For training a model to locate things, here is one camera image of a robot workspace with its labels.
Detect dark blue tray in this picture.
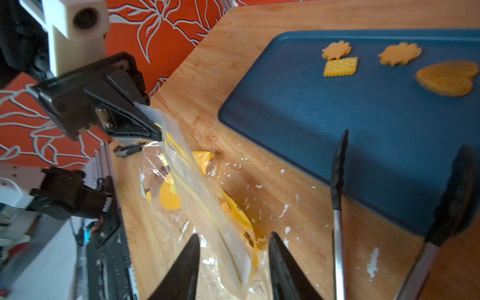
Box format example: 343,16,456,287
217,29,480,236

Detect leaf shaped cookie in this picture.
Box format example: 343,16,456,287
322,41,351,61

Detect black metal tongs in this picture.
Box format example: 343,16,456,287
330,130,478,300

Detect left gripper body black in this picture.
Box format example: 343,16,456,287
27,52,150,141

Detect waffle square cookie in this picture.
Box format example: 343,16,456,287
323,57,358,78

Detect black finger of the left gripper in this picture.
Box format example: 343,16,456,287
83,69,162,141

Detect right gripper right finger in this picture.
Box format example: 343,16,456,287
268,231,322,300

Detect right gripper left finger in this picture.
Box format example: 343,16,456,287
149,233,200,300

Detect clear bag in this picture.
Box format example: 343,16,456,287
136,104,265,300

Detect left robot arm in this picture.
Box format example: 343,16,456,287
1,1,162,238

